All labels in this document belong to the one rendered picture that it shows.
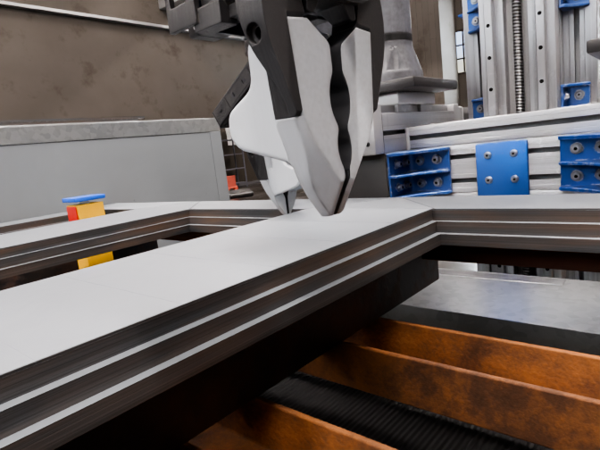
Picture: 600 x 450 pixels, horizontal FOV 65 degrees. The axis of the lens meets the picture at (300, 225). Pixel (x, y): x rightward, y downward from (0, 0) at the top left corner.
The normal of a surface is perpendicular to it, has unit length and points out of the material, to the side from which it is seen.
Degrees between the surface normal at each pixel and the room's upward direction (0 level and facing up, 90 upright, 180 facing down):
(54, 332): 0
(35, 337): 0
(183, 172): 90
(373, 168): 90
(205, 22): 90
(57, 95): 90
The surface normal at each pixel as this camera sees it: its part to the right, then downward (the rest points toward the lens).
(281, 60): 0.75, 0.02
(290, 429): -0.65, 0.20
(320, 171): 0.27, 0.54
